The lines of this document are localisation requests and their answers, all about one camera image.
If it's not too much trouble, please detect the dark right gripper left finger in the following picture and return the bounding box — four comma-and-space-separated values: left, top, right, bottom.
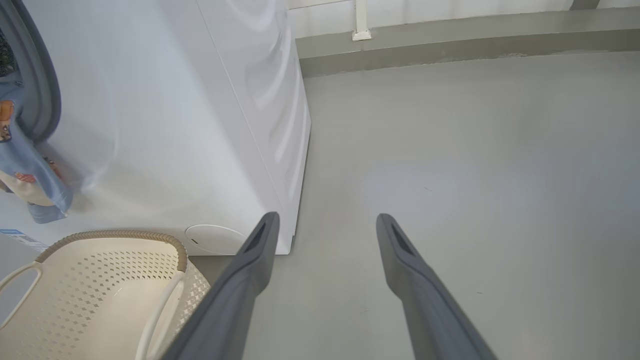
161, 211, 281, 360

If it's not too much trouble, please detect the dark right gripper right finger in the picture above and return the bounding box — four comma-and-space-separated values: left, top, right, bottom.
376, 213, 498, 360

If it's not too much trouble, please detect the blue patterned garment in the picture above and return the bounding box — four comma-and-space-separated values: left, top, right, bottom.
0, 70, 74, 224

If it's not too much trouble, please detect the white front-load washing machine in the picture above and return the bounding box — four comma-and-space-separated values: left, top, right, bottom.
0, 0, 312, 256

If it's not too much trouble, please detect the grey rubber door gasket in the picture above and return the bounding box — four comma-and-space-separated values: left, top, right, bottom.
0, 0, 62, 143

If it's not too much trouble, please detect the steel perforated washer drum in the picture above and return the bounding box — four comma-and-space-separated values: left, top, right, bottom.
0, 30, 16, 77

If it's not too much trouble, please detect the round white filter cover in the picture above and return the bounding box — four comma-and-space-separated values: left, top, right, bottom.
185, 224, 248, 256

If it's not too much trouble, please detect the cream perforated laundry basket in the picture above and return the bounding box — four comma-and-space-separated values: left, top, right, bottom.
0, 230, 212, 360

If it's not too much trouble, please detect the blue energy label sticker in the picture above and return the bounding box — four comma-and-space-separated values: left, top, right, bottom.
0, 229, 48, 251

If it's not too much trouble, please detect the white wall conduit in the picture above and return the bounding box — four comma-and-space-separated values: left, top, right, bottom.
351, 0, 372, 42

